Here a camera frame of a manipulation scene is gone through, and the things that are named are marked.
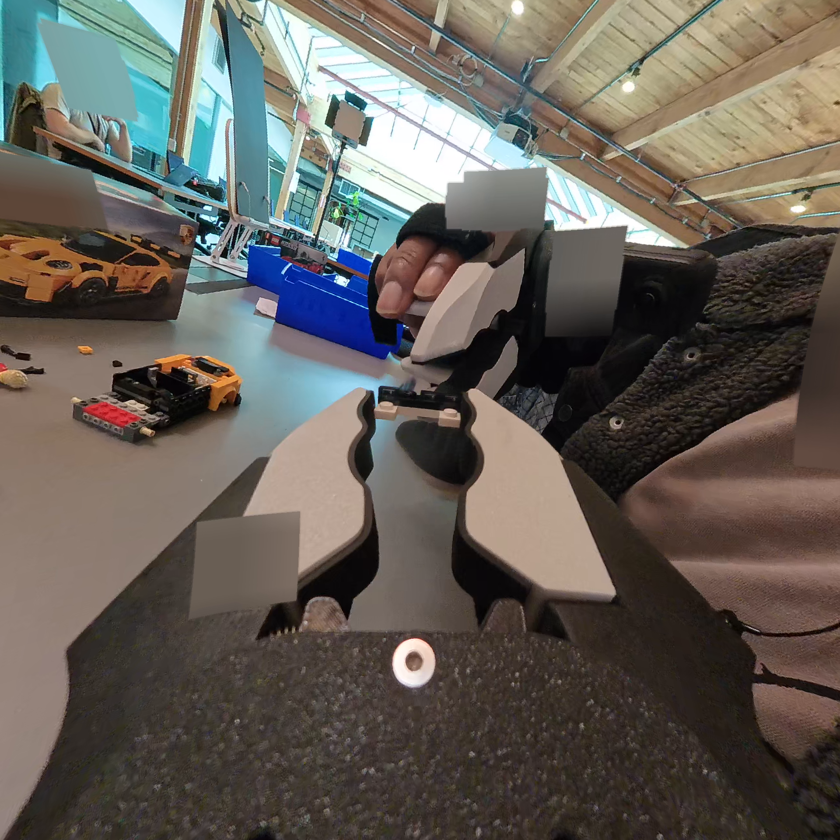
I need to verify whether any black tripod stand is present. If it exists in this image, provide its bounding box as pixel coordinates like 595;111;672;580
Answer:
314;91;375;245

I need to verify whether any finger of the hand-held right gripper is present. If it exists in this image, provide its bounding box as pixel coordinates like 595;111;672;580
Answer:
410;248;527;364
400;338;523;401

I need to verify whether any dark fleece jacket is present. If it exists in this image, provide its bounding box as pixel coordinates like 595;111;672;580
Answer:
543;225;840;501

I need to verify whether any blue storage bin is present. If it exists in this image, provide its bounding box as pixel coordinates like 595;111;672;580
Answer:
247;244;298;294
275;264;403;361

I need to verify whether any blue plaid shirt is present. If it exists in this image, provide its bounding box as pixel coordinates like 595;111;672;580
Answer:
497;386;560;435

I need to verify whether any black plate with white studs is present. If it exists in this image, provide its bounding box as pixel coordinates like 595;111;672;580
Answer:
374;385;464;429

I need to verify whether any dark tape strip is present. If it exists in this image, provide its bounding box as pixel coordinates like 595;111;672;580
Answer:
184;272;252;295

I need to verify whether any white ceiling camera box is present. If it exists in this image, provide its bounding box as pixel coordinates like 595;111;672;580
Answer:
494;110;540;157

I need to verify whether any wooden office desk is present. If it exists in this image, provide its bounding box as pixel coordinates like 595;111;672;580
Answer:
33;126;232;219

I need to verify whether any laptop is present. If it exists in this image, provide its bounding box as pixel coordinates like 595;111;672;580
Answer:
162;150;199;189

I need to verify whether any office chair with jacket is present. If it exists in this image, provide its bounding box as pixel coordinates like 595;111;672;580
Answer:
7;81;51;156

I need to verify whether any yellow car lego box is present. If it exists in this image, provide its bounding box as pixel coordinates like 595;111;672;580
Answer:
0;146;200;322

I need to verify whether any black lego box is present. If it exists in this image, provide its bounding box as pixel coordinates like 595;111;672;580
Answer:
280;235;329;274

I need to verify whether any dark board on stand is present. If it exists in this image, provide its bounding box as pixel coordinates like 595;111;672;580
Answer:
210;5;274;262

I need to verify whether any partly built lego car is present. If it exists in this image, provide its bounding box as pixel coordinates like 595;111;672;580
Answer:
71;353;244;446

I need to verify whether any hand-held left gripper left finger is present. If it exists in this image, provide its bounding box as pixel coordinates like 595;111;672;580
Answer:
243;387;380;586

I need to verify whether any person's right hand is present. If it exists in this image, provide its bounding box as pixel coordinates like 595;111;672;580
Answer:
375;202;494;327

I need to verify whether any black quilted cushion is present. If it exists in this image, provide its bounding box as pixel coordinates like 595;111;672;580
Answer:
395;419;481;488

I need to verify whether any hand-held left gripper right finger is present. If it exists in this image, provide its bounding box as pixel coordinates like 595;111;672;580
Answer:
453;389;619;605

